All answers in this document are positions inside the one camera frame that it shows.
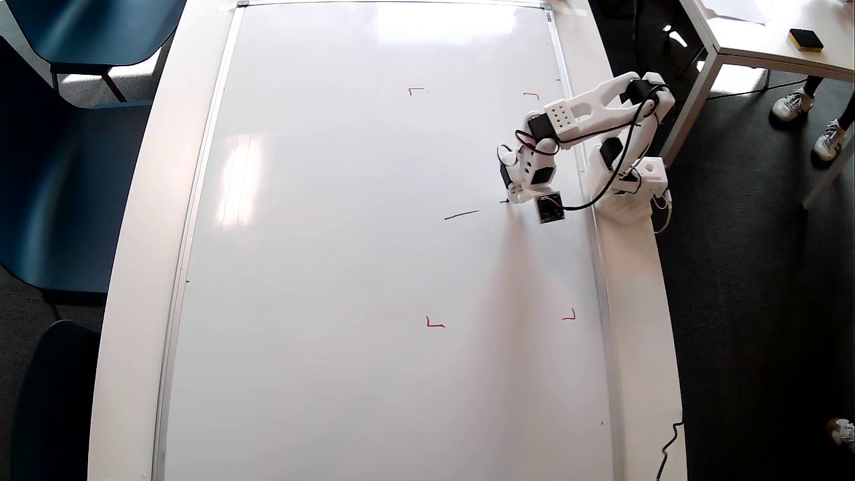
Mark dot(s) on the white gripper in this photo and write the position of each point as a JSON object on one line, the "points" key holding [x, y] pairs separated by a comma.
{"points": [[515, 194]]}

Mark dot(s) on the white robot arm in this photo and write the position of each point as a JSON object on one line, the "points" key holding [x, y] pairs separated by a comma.
{"points": [[588, 107]]}

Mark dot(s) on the large white whiteboard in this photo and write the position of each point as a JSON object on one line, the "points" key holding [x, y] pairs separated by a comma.
{"points": [[367, 267]]}

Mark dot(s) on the white paper sheet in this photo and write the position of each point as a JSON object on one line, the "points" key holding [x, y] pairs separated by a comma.
{"points": [[735, 10]]}

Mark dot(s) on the white table with metal legs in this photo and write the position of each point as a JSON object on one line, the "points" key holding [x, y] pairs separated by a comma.
{"points": [[761, 43]]}

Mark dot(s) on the white sneaker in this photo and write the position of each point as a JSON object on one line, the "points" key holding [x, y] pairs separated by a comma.
{"points": [[843, 433], [791, 105], [829, 140]]}

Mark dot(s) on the dark trouser leg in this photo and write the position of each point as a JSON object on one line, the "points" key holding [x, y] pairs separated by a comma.
{"points": [[815, 87], [847, 113]]}

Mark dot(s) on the yellow black sponge eraser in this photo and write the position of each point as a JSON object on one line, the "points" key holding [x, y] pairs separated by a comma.
{"points": [[805, 40]]}

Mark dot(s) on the dark blue chair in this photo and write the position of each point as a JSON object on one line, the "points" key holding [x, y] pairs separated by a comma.
{"points": [[60, 187], [57, 401], [100, 30]]}

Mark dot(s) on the black wrist camera board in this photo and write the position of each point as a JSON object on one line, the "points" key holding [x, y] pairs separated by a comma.
{"points": [[551, 208]]}

